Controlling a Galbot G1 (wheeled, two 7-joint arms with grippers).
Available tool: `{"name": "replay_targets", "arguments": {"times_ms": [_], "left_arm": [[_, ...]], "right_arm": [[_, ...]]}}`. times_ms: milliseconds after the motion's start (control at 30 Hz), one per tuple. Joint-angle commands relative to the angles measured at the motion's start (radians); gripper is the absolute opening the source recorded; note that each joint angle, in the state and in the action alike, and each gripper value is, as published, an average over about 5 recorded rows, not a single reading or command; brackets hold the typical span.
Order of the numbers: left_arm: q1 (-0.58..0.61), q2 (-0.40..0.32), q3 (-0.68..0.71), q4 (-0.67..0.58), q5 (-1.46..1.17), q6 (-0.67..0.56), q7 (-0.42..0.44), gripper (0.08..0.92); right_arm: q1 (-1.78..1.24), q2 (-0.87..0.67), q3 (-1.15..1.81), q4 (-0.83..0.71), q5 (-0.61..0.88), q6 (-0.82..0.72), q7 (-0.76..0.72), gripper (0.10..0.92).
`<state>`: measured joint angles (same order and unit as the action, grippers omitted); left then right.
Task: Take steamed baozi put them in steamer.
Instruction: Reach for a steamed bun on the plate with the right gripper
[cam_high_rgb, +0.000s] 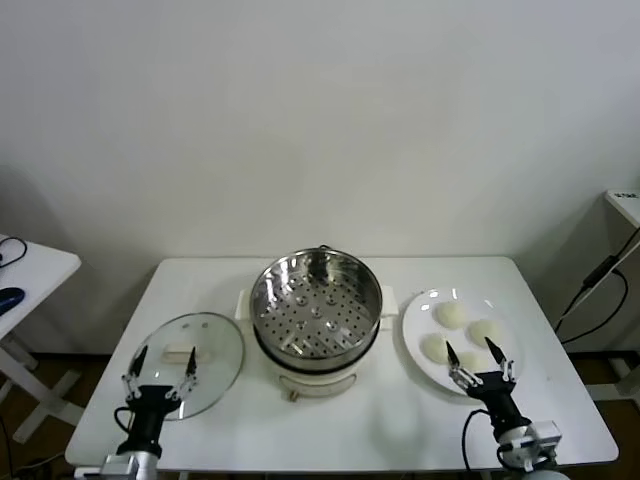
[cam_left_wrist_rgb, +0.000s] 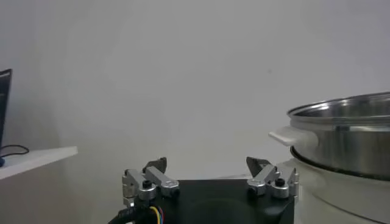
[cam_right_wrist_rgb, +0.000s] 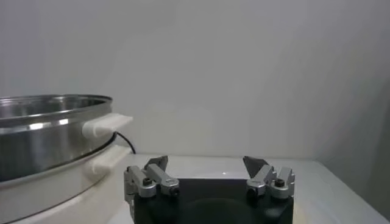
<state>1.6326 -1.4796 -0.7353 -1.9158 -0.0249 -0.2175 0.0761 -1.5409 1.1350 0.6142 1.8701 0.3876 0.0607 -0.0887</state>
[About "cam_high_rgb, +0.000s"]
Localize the white steamed baozi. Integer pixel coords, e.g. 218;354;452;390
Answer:
421;333;451;362
435;302;471;331
453;351;484;374
467;319;504;349

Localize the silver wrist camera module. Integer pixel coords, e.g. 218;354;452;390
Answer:
529;419;564;451
74;452;141;480

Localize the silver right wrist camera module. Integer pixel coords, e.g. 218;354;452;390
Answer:
529;419;564;451

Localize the white round plate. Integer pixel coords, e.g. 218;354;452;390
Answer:
401;286;527;399

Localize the blue computer mouse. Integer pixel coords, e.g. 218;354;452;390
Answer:
0;286;25;314

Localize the steel steamer pot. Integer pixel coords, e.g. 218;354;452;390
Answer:
234;287;400;404

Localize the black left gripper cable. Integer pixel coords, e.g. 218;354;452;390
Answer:
113;405;134;437

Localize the glass lid with cream handle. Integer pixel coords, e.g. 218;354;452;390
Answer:
128;311;247;422

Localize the thin black looped cable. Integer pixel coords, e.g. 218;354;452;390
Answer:
0;236;29;269

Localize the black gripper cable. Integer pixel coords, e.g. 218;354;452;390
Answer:
462;409;501;474
113;405;134;437

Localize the black cable with power adapter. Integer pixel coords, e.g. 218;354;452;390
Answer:
553;244;640;346

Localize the white folding side table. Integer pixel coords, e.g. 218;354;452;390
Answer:
0;232;84;444

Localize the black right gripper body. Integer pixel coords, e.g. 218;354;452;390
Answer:
467;372;532;439

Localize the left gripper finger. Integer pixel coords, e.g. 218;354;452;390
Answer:
122;344;150;400
168;346;200;401

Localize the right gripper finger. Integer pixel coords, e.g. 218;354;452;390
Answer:
483;336;517;386
444;340;480;392

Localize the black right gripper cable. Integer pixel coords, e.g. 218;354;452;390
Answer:
462;409;501;474

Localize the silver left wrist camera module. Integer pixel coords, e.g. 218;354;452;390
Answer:
74;452;141;480

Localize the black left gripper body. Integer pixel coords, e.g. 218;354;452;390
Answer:
118;384;177;455

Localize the stainless steel steamer basket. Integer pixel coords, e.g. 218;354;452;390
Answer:
249;248;385;362

